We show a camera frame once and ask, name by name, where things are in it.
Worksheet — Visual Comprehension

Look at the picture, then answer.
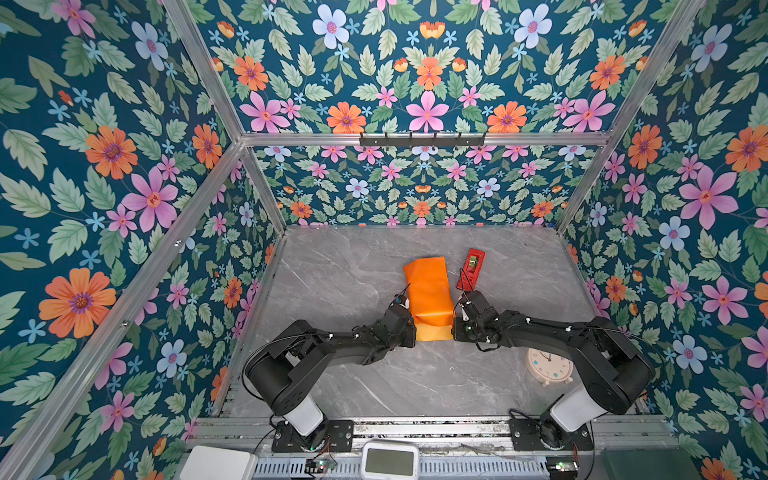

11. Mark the black hook rail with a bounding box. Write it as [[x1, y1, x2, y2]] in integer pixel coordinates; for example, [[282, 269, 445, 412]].
[[359, 132, 486, 149]]

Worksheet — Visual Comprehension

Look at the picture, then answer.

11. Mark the red tape dispenser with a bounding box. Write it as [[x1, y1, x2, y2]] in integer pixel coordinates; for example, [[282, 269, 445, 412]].
[[456, 248, 486, 292]]

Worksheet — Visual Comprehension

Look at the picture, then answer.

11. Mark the white display device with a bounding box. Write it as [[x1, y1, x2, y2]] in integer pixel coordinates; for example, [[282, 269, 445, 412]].
[[360, 440, 420, 480]]

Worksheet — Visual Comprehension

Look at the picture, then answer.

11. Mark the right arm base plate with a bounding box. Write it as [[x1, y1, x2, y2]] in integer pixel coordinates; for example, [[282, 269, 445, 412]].
[[508, 417, 595, 452]]

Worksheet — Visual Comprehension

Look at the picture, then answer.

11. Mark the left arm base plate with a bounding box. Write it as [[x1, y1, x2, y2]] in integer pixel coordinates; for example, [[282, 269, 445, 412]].
[[271, 419, 355, 453]]

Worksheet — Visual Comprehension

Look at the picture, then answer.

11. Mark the white box bottom left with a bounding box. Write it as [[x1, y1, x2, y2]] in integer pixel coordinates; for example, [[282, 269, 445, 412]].
[[178, 445, 258, 480]]

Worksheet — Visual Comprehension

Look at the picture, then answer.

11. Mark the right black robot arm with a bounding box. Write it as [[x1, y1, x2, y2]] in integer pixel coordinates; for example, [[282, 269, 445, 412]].
[[452, 290, 654, 450]]

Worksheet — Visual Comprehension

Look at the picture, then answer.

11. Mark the green mat bottom right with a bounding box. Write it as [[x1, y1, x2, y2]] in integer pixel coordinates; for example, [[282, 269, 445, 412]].
[[601, 450, 700, 480]]

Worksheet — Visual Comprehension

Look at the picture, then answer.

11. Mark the white round clock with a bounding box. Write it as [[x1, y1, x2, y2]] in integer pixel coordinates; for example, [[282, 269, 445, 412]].
[[526, 348, 574, 387]]

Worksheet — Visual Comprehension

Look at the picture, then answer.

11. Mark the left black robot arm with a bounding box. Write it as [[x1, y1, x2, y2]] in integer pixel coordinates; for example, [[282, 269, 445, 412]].
[[241, 293, 417, 439]]

